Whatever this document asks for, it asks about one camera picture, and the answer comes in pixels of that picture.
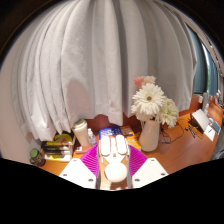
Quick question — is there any clear spray bottle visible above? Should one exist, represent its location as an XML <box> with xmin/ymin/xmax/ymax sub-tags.
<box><xmin>87</xmin><ymin>127</ymin><xmax>97</xmax><ymax>147</ymax></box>

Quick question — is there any white curtain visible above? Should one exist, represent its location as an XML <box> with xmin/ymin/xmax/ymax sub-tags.
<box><xmin>11</xmin><ymin>0</ymin><xmax>198</xmax><ymax>143</ymax></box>

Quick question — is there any blue book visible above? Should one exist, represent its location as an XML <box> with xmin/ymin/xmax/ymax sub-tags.
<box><xmin>98</xmin><ymin>125</ymin><xmax>124</xmax><ymax>141</ymax></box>

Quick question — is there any black cable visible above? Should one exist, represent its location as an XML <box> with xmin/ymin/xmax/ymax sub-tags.
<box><xmin>159</xmin><ymin>119</ymin><xmax>186</xmax><ymax>144</ymax></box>

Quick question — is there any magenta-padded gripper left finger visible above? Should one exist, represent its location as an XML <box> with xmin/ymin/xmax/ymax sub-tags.
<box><xmin>58</xmin><ymin>143</ymin><xmax>102</xmax><ymax>190</ymax></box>

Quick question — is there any white computer mouse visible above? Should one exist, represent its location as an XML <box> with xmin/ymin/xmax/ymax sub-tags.
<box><xmin>97</xmin><ymin>134</ymin><xmax>132</xmax><ymax>184</ymax></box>

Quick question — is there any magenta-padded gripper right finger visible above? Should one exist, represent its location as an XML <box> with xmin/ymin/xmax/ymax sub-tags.
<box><xmin>127</xmin><ymin>144</ymin><xmax>170</xmax><ymax>189</ymax></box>

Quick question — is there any white lidded tumbler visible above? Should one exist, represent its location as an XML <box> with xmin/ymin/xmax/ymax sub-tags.
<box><xmin>71</xmin><ymin>118</ymin><xmax>90</xmax><ymax>148</ymax></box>

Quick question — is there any reddish brown book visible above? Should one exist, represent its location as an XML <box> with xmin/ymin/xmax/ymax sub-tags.
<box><xmin>73</xmin><ymin>143</ymin><xmax>93</xmax><ymax>155</ymax></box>

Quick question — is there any white ceramic vase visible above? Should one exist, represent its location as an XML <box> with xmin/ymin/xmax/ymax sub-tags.
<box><xmin>138</xmin><ymin>119</ymin><xmax>162</xmax><ymax>153</ymax></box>

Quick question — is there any dark green mug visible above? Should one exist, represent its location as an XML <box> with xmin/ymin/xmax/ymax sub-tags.
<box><xmin>29</xmin><ymin>148</ymin><xmax>47</xmax><ymax>167</ymax></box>

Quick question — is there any white artificial flower bouquet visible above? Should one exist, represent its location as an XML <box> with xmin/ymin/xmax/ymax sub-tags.
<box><xmin>130</xmin><ymin>75</ymin><xmax>180</xmax><ymax>129</ymax></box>

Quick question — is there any white flat electronic device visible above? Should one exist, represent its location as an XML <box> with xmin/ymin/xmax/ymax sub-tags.
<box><xmin>190</xmin><ymin>108</ymin><xmax>211</xmax><ymax>133</ymax></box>

